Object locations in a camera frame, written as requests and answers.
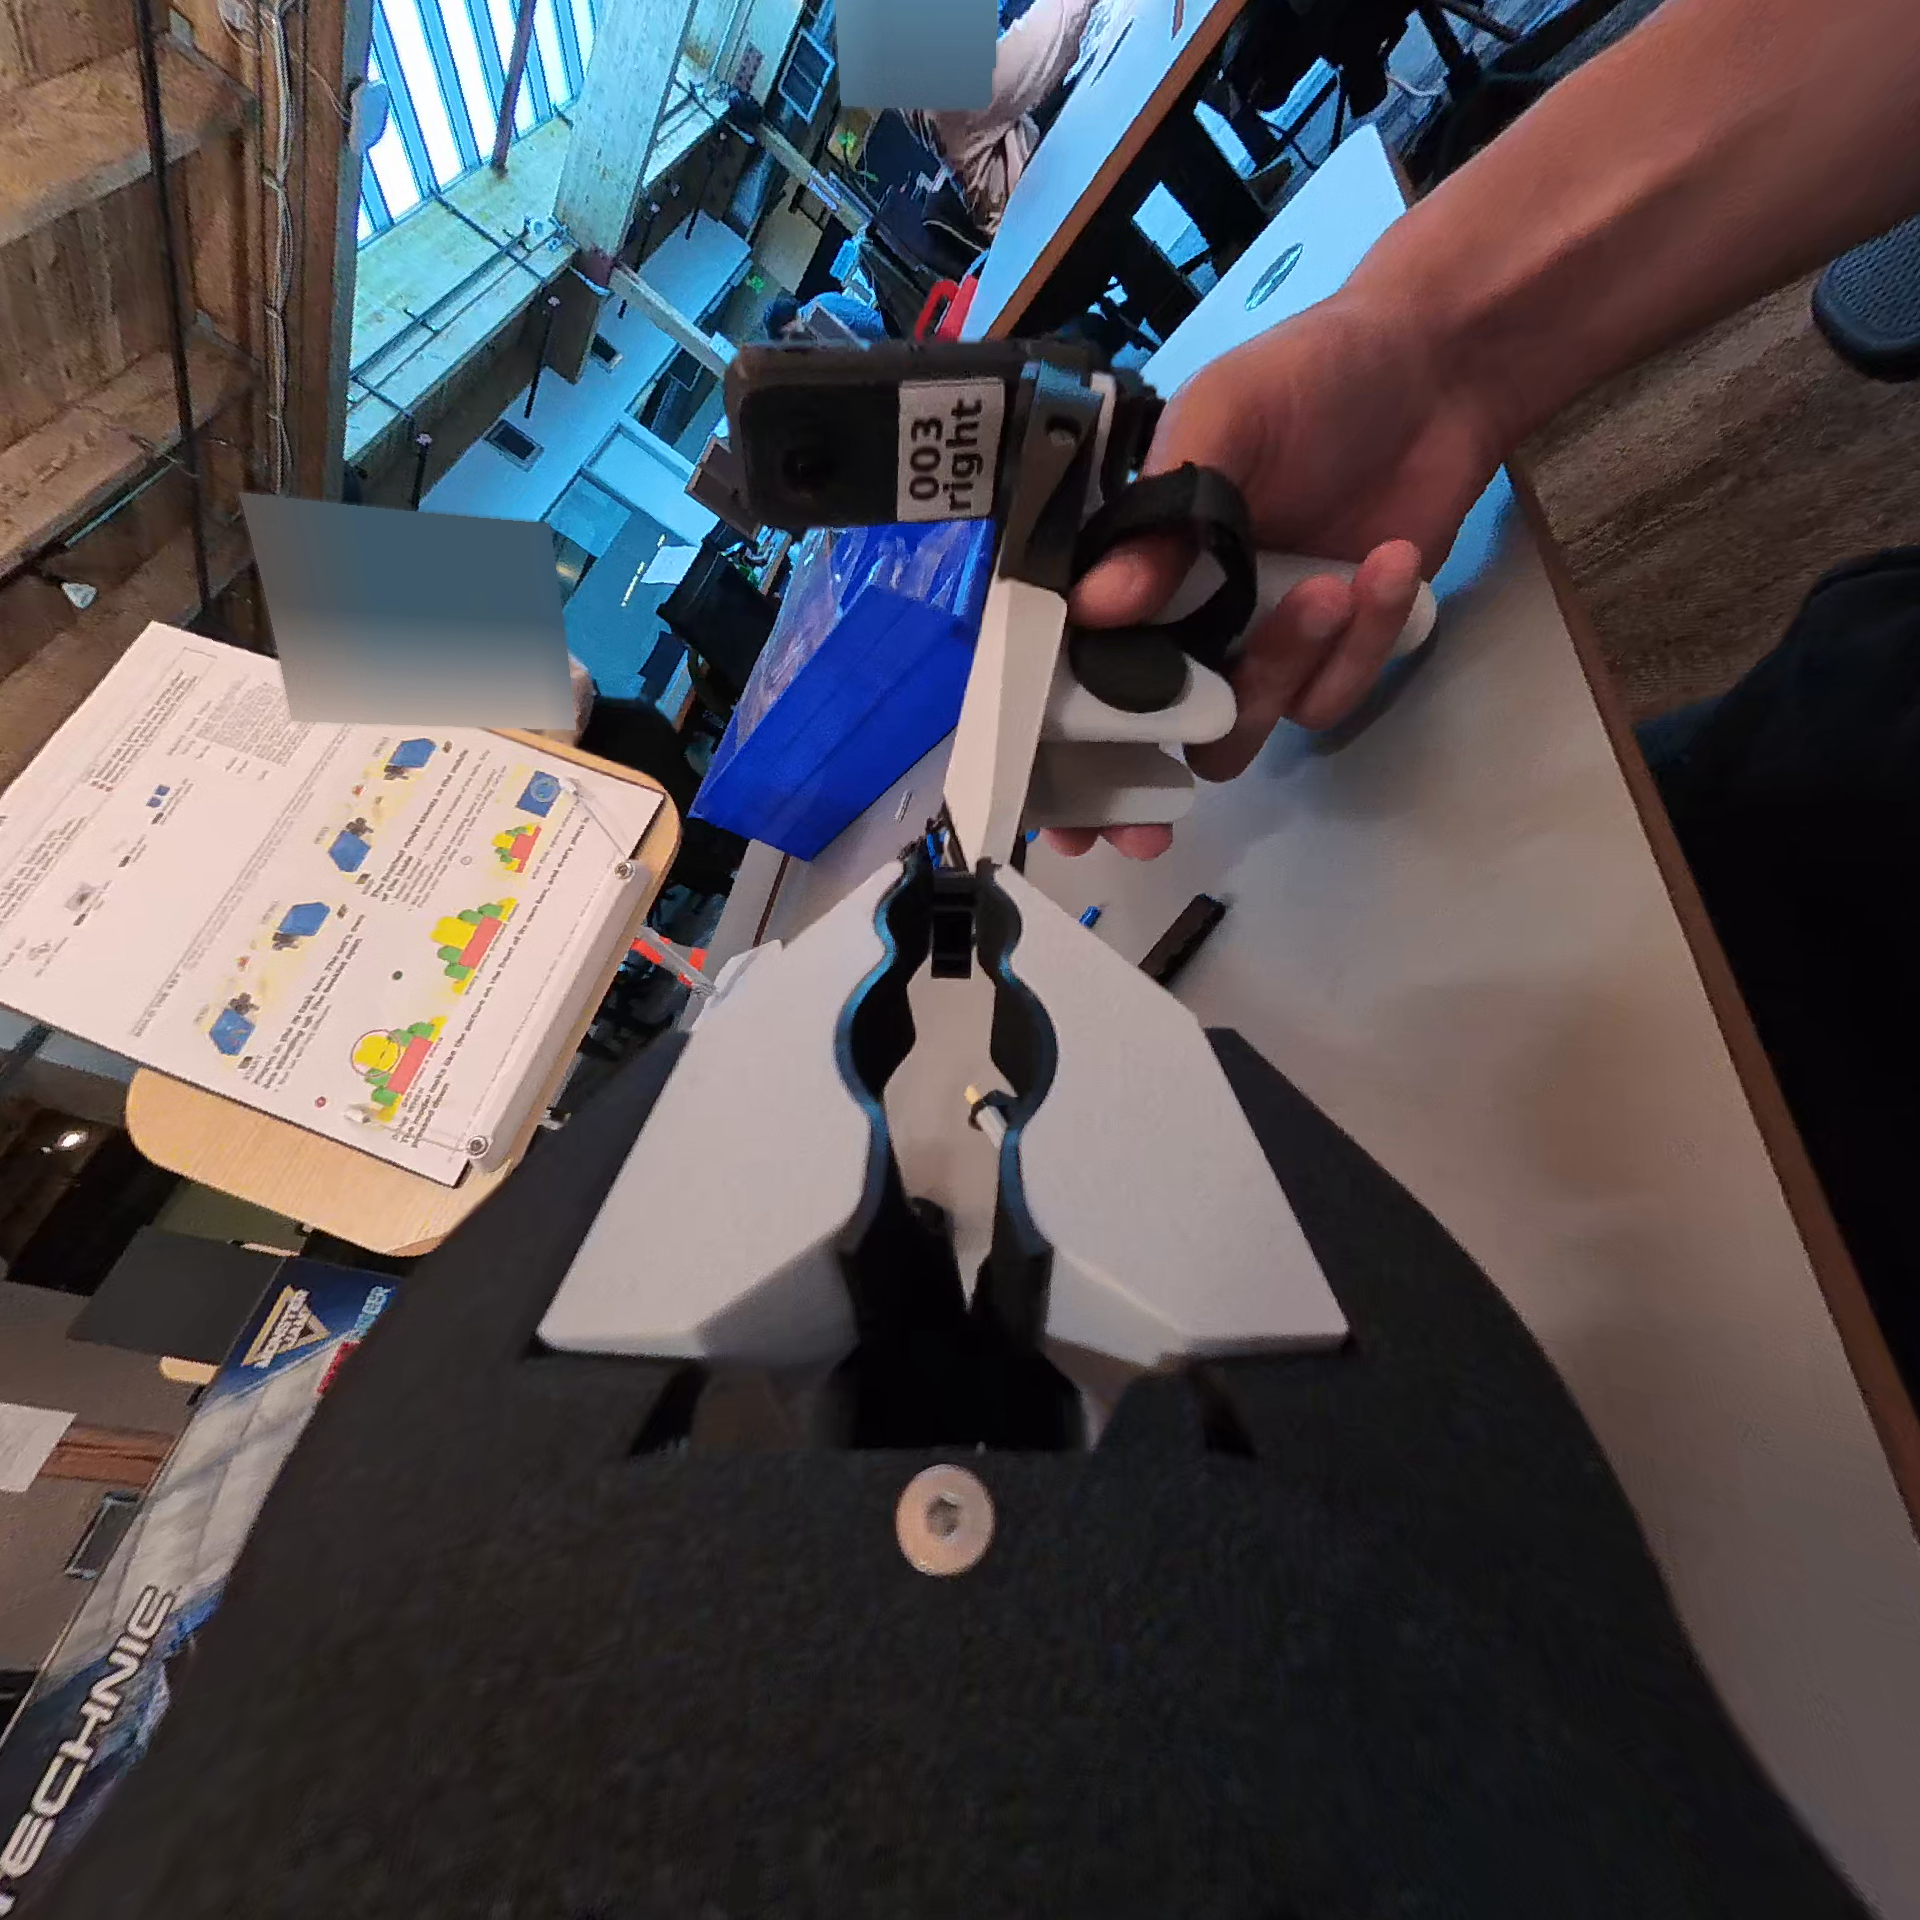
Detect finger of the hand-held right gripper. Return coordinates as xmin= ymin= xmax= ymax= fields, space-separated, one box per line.
xmin=941 ymin=577 xmax=1076 ymax=875

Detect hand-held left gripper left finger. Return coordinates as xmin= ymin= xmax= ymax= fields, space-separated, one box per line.
xmin=538 ymin=867 xmax=925 ymax=1418

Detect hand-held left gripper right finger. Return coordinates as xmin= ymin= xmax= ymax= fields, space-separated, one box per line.
xmin=972 ymin=862 xmax=1353 ymax=1418

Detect black lego beam assembly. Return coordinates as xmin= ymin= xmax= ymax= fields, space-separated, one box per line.
xmin=966 ymin=893 xmax=1230 ymax=1141

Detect lego set box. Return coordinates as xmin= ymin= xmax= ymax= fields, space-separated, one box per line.
xmin=0 ymin=1255 xmax=410 ymax=1920

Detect person's right hand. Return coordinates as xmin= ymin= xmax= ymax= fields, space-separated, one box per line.
xmin=1036 ymin=284 xmax=1517 ymax=867

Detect blue plastic bin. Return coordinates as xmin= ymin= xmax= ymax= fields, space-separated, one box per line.
xmin=687 ymin=517 xmax=1001 ymax=865

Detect instruction sheet on wooden board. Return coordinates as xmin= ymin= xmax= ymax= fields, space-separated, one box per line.
xmin=0 ymin=621 xmax=680 ymax=1255

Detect person's dark trousers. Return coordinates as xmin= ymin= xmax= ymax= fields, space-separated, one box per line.
xmin=1633 ymin=546 xmax=1920 ymax=1441

